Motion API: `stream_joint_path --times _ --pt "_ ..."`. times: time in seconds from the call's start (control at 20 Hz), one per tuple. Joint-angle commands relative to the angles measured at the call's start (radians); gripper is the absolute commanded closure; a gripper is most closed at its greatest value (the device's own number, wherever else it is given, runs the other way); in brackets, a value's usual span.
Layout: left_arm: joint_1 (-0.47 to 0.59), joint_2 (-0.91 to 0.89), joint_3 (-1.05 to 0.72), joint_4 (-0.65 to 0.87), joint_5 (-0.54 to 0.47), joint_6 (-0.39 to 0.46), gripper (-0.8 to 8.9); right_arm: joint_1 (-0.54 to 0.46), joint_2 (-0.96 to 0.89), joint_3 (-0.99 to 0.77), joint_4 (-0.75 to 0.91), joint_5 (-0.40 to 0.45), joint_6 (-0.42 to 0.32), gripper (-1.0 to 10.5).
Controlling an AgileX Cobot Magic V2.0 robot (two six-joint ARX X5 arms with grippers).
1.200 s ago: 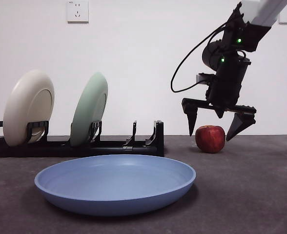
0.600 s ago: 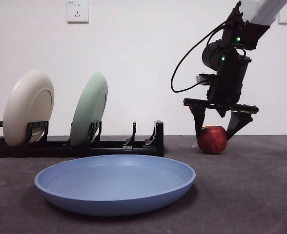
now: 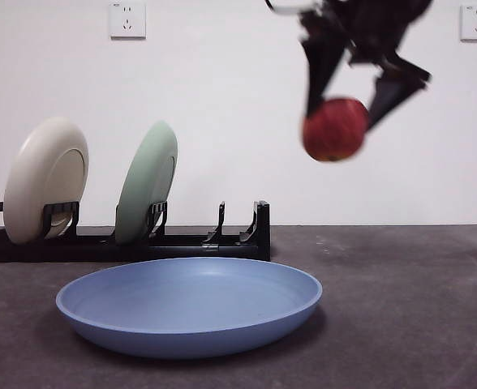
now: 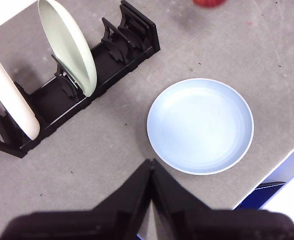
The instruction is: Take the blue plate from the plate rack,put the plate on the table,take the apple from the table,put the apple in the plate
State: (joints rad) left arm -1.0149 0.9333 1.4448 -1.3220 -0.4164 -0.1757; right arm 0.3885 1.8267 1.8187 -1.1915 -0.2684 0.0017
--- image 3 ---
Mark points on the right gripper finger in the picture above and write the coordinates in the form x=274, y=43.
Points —
x=321, y=69
x=388, y=97

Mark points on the red apple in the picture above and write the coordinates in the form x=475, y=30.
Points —
x=336, y=129

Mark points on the blue plate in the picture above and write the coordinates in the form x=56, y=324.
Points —
x=190, y=308

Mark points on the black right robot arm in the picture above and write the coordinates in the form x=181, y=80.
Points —
x=368, y=24

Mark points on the green plate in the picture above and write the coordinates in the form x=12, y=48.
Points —
x=147, y=174

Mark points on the cream plate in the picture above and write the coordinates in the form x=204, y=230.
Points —
x=37, y=170

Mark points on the black plate rack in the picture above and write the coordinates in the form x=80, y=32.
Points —
x=60, y=252

